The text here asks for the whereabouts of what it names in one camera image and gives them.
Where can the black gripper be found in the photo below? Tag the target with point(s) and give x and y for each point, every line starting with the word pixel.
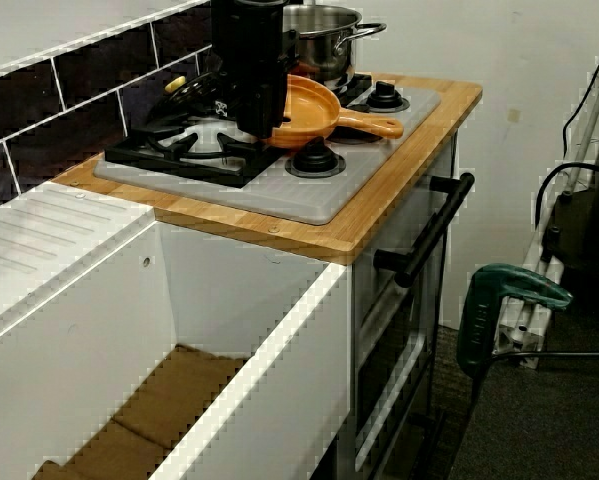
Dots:
pixel 254 70

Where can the orange toy frying pan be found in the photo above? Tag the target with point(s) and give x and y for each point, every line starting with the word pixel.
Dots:
pixel 314 107

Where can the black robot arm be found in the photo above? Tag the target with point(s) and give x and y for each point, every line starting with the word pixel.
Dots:
pixel 249 30

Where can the black burner grate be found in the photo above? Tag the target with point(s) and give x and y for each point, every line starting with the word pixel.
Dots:
pixel 359 87
pixel 189 167

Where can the black stove knob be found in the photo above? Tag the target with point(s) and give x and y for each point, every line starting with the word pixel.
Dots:
pixel 388 99
pixel 315 160

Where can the stainless steel pot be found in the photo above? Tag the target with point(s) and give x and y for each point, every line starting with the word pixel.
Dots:
pixel 324 50

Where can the grey stovetop panel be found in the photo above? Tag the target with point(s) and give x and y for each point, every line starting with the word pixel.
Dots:
pixel 304 200

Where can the wooden stove countertop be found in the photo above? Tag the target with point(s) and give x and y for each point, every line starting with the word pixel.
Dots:
pixel 379 200

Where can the white sink basin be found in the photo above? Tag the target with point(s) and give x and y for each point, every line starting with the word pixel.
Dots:
pixel 79 325

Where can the grey oven door front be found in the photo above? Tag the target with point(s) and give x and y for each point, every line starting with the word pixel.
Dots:
pixel 404 350

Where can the green clamp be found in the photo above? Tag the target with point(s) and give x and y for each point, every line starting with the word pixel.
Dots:
pixel 479 320

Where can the aluminium frame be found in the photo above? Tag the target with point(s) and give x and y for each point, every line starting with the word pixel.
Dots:
pixel 534 310

